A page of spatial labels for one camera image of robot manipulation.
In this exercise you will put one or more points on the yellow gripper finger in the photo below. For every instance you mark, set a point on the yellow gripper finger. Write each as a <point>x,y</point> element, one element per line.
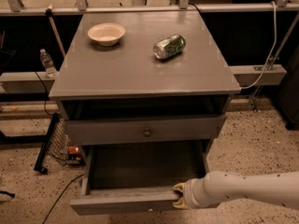
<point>179,187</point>
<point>180,204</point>

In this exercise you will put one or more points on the grey drawer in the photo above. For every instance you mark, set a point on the grey drawer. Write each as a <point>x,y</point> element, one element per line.
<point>127,131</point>
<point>140,177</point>

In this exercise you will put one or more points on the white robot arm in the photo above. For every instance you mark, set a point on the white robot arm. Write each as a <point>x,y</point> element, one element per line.
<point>217,187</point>

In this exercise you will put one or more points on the grey top drawer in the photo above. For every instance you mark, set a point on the grey top drawer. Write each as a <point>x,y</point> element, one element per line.
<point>127,131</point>

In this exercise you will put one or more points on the grey drawer cabinet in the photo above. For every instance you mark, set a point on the grey drawer cabinet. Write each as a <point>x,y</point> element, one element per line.
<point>127,81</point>

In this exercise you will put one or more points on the orange small object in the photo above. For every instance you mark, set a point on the orange small object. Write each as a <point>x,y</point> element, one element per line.
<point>73,153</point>

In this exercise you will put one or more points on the black mesh rack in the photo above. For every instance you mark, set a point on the black mesh rack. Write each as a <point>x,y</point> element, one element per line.
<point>55,145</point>

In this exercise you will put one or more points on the green soda can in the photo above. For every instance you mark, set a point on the green soda can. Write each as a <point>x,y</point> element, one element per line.
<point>169,47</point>

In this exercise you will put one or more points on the white bowl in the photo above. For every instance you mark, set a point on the white bowl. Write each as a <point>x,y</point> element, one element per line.
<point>106,34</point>

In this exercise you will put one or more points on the clear plastic water bottle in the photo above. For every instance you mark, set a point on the clear plastic water bottle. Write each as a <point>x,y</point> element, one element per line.
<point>48,64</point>

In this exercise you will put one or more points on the wooden stick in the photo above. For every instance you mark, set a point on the wooden stick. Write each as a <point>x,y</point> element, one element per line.
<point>48,13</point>

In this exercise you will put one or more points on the metal railing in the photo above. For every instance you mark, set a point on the metal railing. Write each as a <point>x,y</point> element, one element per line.
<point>149,3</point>

